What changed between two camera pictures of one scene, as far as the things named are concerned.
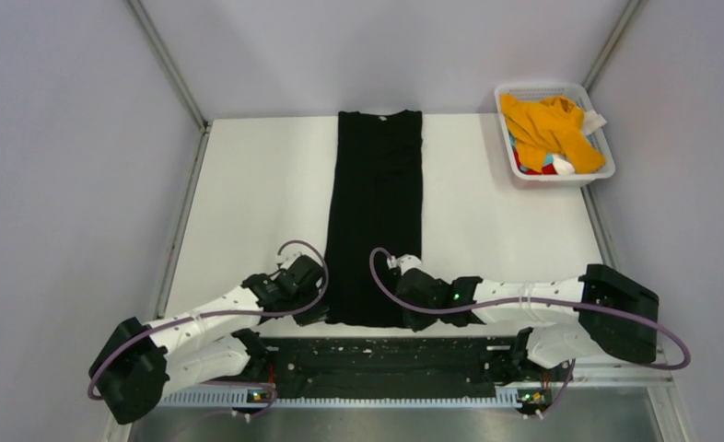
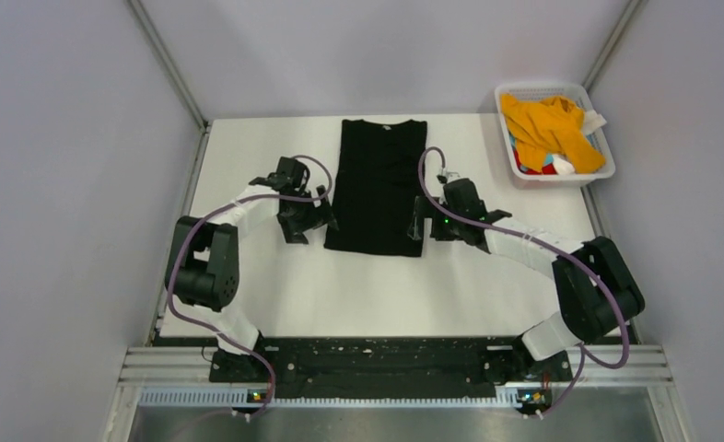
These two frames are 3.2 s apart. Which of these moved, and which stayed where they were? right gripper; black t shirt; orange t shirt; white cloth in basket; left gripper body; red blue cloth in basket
Moved: black t shirt; right gripper; left gripper body
Stayed: orange t shirt; white cloth in basket; red blue cloth in basket
